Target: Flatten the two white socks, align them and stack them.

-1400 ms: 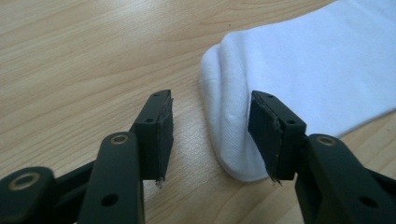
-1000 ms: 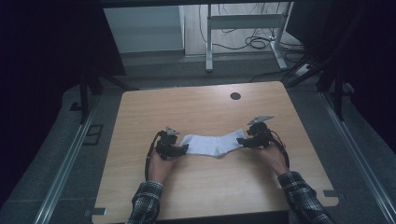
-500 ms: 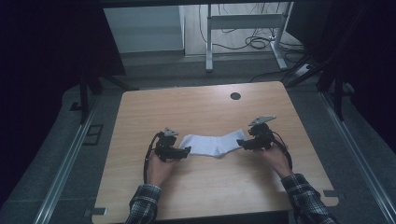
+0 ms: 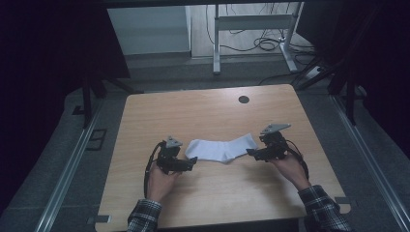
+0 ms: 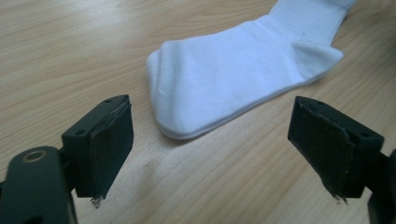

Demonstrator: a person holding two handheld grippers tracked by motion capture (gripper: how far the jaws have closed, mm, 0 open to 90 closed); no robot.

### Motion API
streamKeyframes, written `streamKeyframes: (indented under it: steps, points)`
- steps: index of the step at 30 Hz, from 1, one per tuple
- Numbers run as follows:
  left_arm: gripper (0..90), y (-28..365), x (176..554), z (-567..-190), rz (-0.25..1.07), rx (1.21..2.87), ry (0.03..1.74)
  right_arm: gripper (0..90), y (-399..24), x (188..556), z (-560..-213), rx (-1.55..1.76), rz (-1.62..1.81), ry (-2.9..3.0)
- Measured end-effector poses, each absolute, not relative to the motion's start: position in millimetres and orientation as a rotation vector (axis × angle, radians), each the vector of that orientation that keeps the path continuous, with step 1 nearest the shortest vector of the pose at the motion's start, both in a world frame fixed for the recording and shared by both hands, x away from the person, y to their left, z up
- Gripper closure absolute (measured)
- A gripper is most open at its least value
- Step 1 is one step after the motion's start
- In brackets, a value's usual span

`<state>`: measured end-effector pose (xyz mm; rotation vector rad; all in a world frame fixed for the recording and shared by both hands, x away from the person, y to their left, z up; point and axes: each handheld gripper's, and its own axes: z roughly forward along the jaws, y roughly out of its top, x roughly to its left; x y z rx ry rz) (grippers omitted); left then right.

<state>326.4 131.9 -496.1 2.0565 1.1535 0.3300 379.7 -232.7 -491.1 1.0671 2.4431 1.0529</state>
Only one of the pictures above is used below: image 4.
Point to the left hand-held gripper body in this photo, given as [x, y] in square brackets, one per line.
[169, 159]

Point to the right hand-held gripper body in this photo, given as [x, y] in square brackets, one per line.
[274, 146]

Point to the white sock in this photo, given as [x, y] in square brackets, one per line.
[220, 150]

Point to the person's left hand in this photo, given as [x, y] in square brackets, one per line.
[161, 185]

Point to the person's right hand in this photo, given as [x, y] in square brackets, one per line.
[291, 172]

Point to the black round table grommet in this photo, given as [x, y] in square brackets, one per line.
[244, 99]

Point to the white power strip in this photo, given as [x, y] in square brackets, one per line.
[314, 72]

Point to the black metal stand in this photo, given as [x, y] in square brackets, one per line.
[87, 100]
[350, 96]

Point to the white panel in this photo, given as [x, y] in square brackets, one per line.
[148, 30]

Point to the dark curtain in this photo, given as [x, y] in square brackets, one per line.
[370, 48]
[48, 48]

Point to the black square floor frame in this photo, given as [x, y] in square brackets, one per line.
[96, 139]

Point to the grey metal table bracket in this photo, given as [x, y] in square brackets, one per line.
[345, 200]
[98, 219]

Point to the aluminium floor rail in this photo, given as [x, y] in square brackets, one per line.
[370, 161]
[64, 180]

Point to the white metal desk frame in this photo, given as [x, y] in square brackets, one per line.
[254, 22]

